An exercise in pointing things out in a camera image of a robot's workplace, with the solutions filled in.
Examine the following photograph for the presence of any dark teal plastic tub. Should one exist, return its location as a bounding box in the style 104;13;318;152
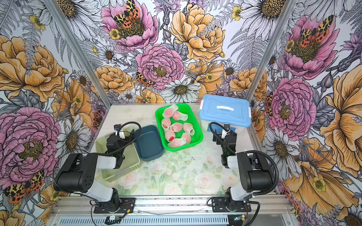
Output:
135;125;164;162

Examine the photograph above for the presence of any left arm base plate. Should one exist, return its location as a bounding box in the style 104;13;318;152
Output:
93;197;136;214

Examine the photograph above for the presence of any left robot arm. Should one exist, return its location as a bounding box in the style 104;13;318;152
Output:
54;131;139;212

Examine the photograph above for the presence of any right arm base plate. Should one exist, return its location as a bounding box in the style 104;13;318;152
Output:
207;196;251;213

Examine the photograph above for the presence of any blue lidded storage box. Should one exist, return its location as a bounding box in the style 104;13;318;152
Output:
199;94;252;131

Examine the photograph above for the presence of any pale green perforated basket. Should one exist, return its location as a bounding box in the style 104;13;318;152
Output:
95;134;140;182

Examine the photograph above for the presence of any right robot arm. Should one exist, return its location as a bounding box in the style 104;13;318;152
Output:
209;122;279;212

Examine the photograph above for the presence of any aluminium front rail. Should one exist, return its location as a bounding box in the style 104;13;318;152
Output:
49;195;298;226

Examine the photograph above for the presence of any bright green plastic basket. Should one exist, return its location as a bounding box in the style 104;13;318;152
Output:
155;103;204;152

